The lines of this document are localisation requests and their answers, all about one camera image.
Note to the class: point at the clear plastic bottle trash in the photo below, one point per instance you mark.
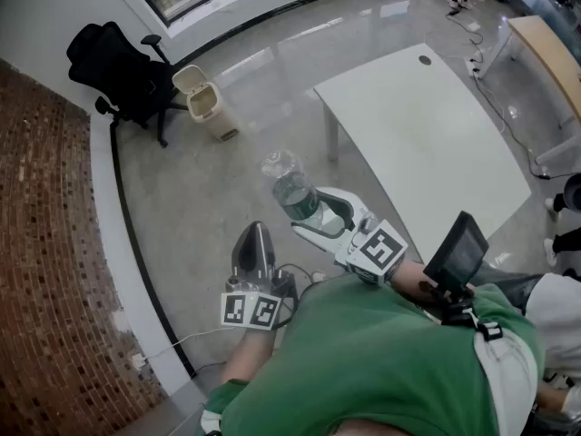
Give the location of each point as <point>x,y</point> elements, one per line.
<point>295,189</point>

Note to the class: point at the white cloth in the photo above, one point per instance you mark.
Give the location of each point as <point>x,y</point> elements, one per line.
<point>558,316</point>

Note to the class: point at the beige trash bin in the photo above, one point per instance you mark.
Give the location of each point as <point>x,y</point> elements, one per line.
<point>206,107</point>

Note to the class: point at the person's left forearm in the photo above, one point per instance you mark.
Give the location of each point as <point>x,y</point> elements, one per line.
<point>252,357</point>

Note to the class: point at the black screen mount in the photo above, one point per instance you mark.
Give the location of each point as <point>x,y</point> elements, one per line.
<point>460,309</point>

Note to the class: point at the person's right forearm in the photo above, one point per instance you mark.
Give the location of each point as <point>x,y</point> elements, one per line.
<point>410,282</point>

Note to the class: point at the black office chair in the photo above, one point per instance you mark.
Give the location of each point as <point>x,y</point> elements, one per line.
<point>118,75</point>

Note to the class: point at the black chest-mounted screen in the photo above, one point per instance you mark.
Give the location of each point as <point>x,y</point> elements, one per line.
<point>458,252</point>

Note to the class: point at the white table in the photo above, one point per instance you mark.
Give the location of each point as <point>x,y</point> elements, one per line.
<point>422,143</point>

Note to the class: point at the white wall socket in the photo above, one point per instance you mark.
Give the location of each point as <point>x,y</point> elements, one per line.
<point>137,360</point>

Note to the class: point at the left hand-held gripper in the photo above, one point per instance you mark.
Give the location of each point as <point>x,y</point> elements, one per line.
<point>254,304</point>

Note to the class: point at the person's green shirt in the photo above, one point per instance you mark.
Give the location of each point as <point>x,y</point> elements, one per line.
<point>363,366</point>

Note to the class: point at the wooden desk with white legs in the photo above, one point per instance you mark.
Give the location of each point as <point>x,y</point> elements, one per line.
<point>551,57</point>

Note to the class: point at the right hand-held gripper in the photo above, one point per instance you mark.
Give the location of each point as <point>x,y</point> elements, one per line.
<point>375,249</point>

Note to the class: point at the white power strip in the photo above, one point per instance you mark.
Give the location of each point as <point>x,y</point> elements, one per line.
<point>473,67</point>

